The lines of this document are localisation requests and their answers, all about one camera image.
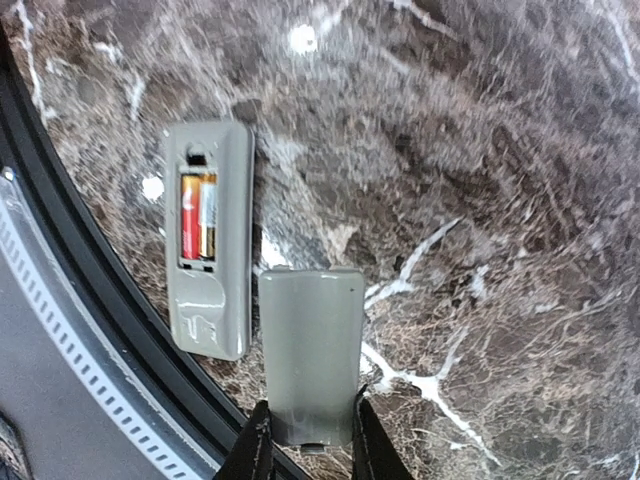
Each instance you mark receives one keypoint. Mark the brown battery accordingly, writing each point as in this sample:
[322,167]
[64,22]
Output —
[207,216]

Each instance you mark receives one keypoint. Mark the white slotted cable duct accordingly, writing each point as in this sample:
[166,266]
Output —
[142,431]

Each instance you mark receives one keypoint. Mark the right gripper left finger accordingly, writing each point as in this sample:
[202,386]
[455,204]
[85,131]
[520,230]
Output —
[251,457]

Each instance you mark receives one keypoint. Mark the black front rail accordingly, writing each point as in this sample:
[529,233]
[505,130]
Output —
[65,425]

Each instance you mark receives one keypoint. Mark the red battery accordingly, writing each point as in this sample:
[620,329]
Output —
[190,199]

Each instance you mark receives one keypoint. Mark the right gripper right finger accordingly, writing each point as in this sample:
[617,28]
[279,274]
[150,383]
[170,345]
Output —
[374,456]

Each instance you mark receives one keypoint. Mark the grey battery cover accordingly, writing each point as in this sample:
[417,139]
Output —
[312,324]

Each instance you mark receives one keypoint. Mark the white remote control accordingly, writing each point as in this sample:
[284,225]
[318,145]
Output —
[210,299]

